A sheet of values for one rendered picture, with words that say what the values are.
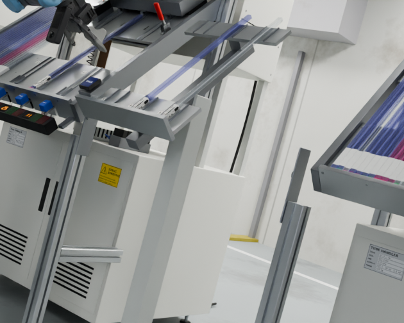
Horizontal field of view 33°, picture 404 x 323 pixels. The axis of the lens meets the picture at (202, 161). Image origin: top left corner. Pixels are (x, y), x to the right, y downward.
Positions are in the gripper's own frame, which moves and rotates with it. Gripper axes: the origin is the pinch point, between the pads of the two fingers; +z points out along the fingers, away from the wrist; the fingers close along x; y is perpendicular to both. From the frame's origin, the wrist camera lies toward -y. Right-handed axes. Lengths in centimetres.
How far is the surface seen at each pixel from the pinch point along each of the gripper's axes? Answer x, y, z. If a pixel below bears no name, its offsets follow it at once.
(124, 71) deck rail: -21.0, -5.8, -0.9
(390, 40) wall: 52, 263, 240
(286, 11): -21, 72, 41
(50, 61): 9.8, -8.2, -1.4
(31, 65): 15.0, -12.2, -2.4
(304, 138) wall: 102, 189, 289
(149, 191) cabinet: -21.0, -21.2, 39.1
